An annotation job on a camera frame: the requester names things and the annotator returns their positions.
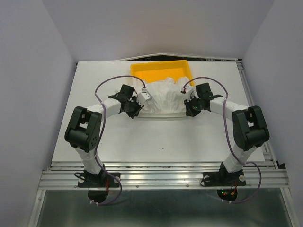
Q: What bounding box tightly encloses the yellow plastic tray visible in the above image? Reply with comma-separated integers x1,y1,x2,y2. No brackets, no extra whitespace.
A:
130,60,193,83

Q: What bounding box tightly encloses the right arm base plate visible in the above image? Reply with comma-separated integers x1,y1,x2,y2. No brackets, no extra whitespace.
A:
203,170,247,189

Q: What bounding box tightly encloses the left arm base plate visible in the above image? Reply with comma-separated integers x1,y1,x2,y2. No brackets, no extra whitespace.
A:
74,171,119,188

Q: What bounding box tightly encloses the aluminium frame rail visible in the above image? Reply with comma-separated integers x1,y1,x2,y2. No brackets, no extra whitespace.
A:
28,161,294,227

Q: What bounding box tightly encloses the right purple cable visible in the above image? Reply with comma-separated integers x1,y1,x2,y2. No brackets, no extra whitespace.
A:
181,77,262,205

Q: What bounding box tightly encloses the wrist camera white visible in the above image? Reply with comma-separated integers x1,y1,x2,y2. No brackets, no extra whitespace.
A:
136,91,152,106
181,86,194,94

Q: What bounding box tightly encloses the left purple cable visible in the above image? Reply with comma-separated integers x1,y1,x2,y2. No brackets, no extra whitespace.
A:
89,75,147,206

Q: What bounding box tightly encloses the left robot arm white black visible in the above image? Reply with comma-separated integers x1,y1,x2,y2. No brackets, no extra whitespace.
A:
64,85,152,188

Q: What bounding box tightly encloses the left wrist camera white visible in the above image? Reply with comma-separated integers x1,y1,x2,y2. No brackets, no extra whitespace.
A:
136,91,152,106

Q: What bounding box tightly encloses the white skirt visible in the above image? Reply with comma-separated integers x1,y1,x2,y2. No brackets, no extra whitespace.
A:
138,77,190,118

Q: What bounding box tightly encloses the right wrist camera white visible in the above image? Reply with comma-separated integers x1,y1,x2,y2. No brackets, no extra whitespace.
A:
181,86,194,94

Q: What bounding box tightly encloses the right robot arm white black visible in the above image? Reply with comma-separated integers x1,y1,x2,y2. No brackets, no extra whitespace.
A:
181,83,270,187

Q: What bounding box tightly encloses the purple cable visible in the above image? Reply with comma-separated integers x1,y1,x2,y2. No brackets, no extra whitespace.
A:
89,75,147,206
181,77,262,205

